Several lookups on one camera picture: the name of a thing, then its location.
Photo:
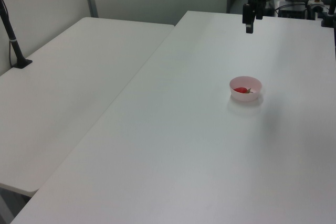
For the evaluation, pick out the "red strawberry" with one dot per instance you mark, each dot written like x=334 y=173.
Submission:
x=241 y=90

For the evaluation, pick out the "pink bowl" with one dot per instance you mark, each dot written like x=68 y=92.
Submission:
x=246 y=97

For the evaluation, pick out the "black control box equipment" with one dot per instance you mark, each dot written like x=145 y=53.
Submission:
x=295 y=7

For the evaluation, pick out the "white side table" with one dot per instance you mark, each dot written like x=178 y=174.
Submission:
x=60 y=87

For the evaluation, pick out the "black camera stand clamp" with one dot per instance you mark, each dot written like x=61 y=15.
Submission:
x=329 y=15

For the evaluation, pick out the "black camera stand pole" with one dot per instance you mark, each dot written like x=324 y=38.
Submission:
x=10 y=33

